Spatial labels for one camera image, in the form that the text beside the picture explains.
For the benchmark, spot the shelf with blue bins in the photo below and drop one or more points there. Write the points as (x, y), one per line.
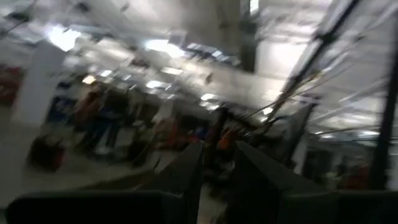
(59, 109)

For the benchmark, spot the black overhead frame beam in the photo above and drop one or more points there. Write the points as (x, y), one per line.
(325, 39)

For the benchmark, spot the person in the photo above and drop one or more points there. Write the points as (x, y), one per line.
(88, 107)

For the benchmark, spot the shelf with red bins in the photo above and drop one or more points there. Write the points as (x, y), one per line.
(9, 82)

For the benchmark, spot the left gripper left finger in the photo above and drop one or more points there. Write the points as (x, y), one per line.
(180, 193)

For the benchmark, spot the white building pillar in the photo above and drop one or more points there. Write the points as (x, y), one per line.
(37, 84)

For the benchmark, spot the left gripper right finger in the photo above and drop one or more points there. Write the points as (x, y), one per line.
(258, 193)

